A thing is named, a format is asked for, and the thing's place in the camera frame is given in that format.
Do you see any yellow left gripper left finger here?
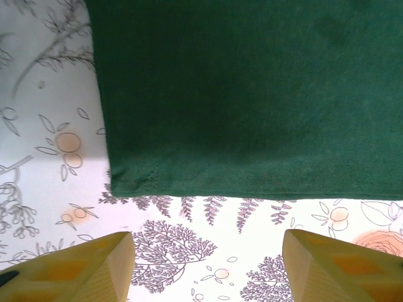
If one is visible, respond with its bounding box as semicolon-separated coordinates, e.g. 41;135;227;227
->
0;231;137;302

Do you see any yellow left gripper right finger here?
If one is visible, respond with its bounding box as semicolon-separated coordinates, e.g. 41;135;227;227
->
282;228;403;302

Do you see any dark green t-shirt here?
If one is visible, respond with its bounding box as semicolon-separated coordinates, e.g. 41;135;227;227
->
84;0;403;201

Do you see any floral patterned table cover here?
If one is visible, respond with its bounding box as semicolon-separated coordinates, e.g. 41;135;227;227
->
0;0;403;302

